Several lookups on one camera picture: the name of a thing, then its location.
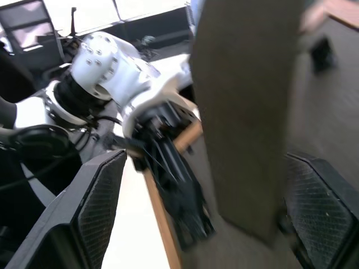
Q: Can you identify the light wooden board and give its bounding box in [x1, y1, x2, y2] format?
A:
[299, 0, 359, 35]

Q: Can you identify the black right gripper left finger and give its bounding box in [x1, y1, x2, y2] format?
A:
[5, 148, 128, 269]

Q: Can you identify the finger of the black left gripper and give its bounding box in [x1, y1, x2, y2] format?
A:
[155, 140, 217, 250]

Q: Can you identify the dark robot torso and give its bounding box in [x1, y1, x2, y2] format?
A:
[0, 124, 84, 225]

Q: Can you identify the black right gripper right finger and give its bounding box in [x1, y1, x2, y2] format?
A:
[276, 151, 359, 269]

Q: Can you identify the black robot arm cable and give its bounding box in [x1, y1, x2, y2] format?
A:
[81, 115, 126, 151]

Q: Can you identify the brown cardboard sheet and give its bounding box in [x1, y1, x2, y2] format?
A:
[142, 0, 309, 269]

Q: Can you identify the black mesh office chair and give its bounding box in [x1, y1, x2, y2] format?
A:
[0, 0, 67, 65]

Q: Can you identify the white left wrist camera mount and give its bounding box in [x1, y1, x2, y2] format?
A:
[122, 74, 199, 141]

